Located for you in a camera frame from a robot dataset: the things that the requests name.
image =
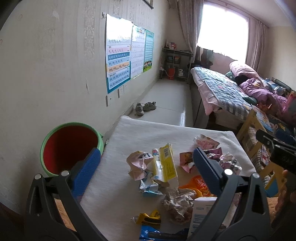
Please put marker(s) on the window curtain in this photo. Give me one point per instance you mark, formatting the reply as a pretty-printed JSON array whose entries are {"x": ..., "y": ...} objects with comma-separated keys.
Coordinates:
[
  {"x": 190, "y": 15},
  {"x": 257, "y": 40}
]

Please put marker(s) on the orange snack bag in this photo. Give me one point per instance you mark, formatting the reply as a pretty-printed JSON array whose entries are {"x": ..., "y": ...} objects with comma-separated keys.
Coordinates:
[{"x": 198, "y": 185}]

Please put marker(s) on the crumpled pink white wrapper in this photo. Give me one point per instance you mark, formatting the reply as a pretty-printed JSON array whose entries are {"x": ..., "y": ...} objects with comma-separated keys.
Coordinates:
[{"x": 138, "y": 162}]

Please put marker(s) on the white blue box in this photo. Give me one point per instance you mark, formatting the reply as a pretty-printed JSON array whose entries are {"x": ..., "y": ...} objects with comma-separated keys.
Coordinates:
[{"x": 201, "y": 207}]

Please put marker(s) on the pink torn wrapper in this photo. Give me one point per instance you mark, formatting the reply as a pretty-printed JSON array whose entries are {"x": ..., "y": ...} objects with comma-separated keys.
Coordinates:
[{"x": 205, "y": 142}]

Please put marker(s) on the right window curtain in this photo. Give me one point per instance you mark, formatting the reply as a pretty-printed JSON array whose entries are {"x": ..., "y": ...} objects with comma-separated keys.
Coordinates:
[{"x": 257, "y": 40}]

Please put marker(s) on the children book on bed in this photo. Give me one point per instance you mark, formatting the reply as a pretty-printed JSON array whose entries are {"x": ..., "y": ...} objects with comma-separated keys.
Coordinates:
[{"x": 263, "y": 119}]

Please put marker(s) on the wooden chair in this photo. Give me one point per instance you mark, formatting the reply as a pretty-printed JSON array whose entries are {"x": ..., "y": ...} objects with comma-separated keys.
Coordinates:
[{"x": 270, "y": 173}]

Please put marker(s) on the crumpled silver printed wrapper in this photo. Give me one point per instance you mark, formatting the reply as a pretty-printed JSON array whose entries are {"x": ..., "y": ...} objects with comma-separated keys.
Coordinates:
[{"x": 228, "y": 161}]

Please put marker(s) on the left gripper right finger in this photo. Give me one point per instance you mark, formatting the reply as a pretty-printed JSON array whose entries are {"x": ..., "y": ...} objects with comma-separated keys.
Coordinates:
[{"x": 210, "y": 171}]

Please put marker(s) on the green chart wall poster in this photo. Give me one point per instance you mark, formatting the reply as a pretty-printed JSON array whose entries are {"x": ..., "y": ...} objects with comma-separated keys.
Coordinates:
[{"x": 148, "y": 50}]

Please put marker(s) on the left window curtain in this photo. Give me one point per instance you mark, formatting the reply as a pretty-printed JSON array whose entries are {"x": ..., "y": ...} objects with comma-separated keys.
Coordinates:
[{"x": 190, "y": 15}]

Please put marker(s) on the left grey sneaker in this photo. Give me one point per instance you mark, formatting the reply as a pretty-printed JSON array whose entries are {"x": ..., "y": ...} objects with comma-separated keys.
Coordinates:
[{"x": 139, "y": 111}]

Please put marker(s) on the dark metal shelf rack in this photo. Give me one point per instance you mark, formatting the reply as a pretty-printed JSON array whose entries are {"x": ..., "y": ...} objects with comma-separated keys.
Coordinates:
[{"x": 180, "y": 60}]

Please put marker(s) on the bed with plaid quilt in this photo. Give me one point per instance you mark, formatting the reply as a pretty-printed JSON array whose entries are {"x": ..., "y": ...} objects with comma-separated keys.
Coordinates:
[{"x": 220, "y": 94}]

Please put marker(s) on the blue white foil wrapper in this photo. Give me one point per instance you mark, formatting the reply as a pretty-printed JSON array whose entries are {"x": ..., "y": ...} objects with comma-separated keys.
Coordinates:
[{"x": 148, "y": 187}]

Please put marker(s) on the yellow white carton box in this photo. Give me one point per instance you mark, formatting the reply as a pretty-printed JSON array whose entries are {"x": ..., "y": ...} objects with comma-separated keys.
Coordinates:
[{"x": 164, "y": 171}]

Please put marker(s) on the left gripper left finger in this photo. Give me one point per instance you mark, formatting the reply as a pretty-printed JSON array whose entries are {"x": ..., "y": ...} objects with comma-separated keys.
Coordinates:
[{"x": 83, "y": 171}]

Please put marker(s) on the purple blanket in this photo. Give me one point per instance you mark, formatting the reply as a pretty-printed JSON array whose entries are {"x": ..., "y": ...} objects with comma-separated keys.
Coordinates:
[{"x": 255, "y": 88}]

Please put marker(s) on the small yellow black wrapper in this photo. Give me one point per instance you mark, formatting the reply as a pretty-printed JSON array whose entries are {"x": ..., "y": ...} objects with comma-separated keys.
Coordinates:
[{"x": 154, "y": 219}]

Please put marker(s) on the pink pillow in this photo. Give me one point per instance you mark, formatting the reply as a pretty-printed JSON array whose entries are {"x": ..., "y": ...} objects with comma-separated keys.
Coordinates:
[{"x": 239, "y": 68}]

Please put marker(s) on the green red trash bucket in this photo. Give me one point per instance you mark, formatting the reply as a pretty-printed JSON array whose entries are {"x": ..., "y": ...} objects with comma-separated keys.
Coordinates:
[{"x": 68, "y": 144}]

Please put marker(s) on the right grey sneaker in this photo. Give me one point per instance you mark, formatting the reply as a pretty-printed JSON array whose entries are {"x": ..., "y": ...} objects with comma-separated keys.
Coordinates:
[{"x": 149, "y": 106}]

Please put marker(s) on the white chart wall poster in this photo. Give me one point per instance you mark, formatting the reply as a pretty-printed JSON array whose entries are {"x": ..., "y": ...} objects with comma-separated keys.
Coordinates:
[{"x": 137, "y": 51}]

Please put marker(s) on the blue pinyin wall poster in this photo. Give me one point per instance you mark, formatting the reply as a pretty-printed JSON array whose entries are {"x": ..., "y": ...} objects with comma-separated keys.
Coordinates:
[{"x": 117, "y": 51}]

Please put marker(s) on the blue snack wrapper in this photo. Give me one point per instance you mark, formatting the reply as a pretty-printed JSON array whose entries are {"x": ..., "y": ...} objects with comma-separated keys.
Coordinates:
[{"x": 150, "y": 233}]

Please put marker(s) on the crumpled brown paper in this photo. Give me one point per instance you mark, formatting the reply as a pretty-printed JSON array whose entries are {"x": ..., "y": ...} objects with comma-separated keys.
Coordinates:
[{"x": 179, "y": 204}]

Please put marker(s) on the red bucket under shelf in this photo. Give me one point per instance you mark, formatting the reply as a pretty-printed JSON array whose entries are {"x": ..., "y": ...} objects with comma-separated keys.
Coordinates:
[{"x": 171, "y": 73}]

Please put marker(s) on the grey sneaker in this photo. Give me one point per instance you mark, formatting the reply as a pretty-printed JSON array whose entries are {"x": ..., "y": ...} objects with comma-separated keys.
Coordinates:
[
  {"x": 139, "y": 111},
  {"x": 149, "y": 106}
]

